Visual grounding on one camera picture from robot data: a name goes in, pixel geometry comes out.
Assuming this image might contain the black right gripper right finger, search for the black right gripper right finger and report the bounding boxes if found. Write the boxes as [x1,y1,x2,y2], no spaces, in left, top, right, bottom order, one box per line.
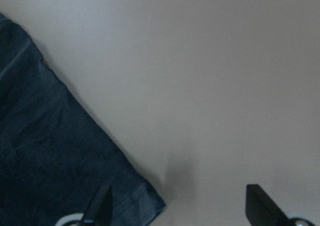
[245,184,289,226]

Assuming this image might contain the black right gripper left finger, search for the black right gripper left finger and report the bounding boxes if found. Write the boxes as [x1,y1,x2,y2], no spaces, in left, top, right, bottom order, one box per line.
[83,185,113,226]

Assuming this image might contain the black printed t-shirt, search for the black printed t-shirt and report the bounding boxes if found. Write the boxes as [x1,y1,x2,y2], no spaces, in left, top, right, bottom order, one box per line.
[0,16,166,226]

